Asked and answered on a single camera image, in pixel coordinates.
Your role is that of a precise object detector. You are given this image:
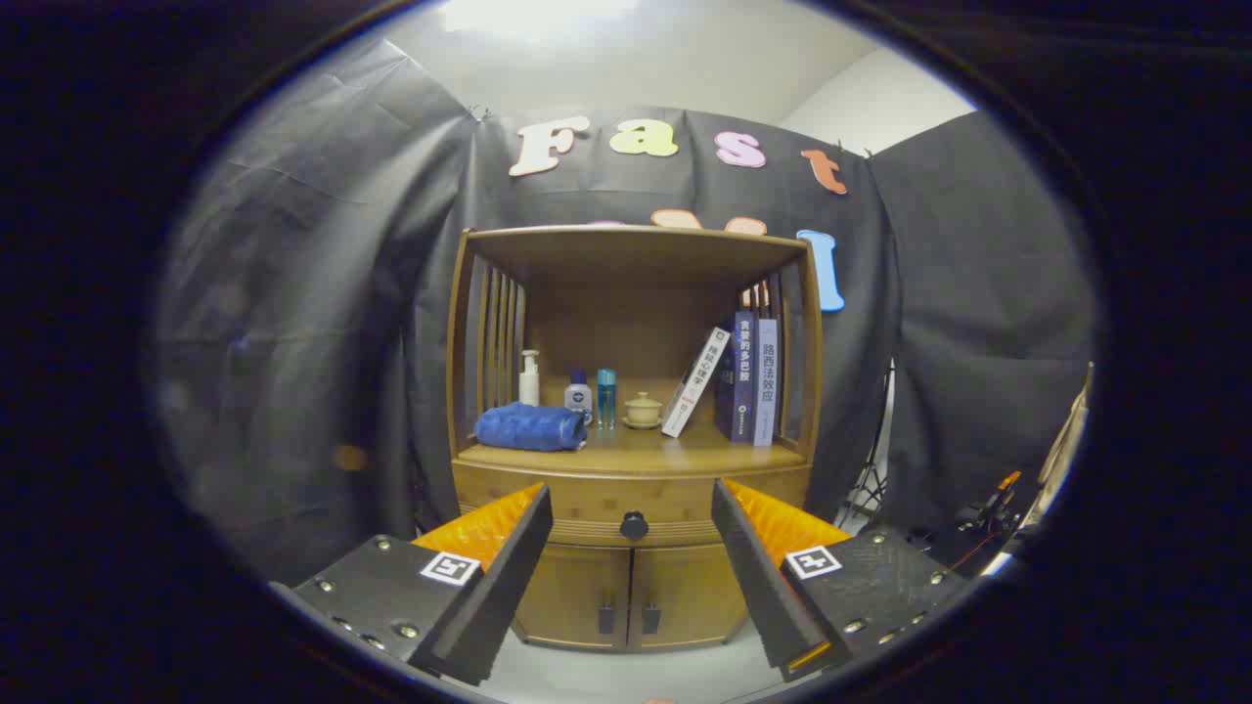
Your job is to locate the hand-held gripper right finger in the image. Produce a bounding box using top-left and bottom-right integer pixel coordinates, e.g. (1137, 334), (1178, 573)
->
(711, 478), (969, 683)

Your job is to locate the blue rolled towel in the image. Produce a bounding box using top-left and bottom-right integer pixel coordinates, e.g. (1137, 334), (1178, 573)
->
(474, 402), (588, 453)

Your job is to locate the wooden cabinet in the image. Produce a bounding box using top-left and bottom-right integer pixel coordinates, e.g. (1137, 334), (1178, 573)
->
(447, 225), (826, 653)

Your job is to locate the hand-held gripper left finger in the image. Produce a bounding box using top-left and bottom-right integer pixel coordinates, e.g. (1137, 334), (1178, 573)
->
(269, 482), (554, 687)

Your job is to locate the wooden countertop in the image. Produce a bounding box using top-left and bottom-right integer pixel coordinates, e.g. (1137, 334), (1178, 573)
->
(458, 425), (808, 477)

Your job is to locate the pale grey book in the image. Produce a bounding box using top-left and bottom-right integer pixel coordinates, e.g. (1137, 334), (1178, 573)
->
(752, 318), (781, 448)

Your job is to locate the wooden cabinet door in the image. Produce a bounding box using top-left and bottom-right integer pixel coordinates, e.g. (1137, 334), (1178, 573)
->
(629, 545), (749, 648)
(514, 545), (632, 651)

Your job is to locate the black equipment with orange part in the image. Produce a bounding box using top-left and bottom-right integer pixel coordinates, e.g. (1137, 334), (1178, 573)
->
(910, 469), (1038, 578)

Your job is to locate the white book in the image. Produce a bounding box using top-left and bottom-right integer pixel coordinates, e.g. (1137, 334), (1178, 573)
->
(661, 327), (733, 438)

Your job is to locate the black tripod stand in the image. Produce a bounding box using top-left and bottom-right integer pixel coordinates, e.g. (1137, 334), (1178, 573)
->
(836, 362), (896, 529)

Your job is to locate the wooden drawer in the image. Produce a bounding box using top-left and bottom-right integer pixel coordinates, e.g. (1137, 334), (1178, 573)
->
(453, 460), (813, 549)

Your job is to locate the dark blue book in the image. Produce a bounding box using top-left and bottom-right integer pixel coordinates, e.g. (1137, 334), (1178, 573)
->
(713, 311), (756, 444)

